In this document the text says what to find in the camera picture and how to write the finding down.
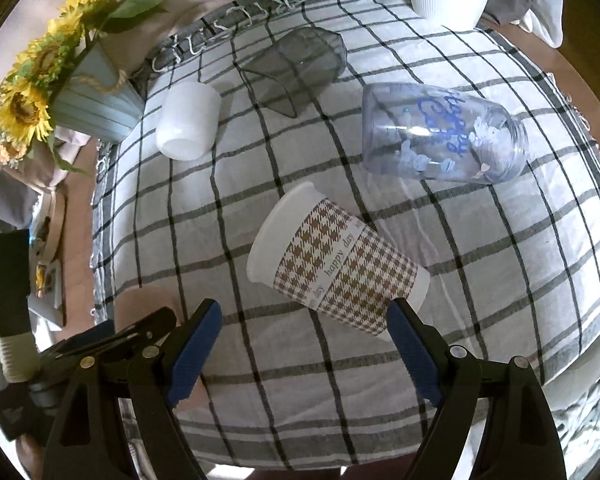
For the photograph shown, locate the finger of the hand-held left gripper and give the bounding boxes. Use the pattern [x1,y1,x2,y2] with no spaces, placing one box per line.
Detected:
[55,306,179,358]

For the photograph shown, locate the grey transparent cup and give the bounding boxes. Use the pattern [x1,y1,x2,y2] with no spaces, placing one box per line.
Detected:
[240,27,348,118]

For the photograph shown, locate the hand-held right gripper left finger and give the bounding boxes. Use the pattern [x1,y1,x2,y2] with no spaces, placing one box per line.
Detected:
[42,298,223,480]

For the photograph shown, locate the light blue flower pot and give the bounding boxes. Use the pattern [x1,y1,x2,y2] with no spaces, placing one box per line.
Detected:
[50,42,146,143]

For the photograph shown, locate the clear cup with blue print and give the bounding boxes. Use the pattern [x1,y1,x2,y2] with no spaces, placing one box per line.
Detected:
[361,81,529,183]

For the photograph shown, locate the artificial sunflower bouquet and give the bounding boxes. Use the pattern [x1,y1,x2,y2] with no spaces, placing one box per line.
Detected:
[0,0,183,173]

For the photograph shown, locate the grey knitted cloth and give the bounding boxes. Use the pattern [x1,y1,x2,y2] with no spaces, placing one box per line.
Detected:
[550,337,600,463]

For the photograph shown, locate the white cup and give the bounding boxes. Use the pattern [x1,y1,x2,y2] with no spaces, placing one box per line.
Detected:
[156,81,222,161]

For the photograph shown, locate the houndstooth paper cup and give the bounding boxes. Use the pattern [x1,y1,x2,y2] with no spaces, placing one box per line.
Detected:
[246,181,431,343]

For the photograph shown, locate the checked tablecloth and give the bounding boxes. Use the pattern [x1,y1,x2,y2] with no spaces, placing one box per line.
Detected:
[91,0,600,480]

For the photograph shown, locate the beige cloth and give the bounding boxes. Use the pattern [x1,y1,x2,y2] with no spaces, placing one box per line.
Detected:
[100,0,263,68]

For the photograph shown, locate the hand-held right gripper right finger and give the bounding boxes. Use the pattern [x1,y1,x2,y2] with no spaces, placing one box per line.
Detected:
[386,298,569,480]

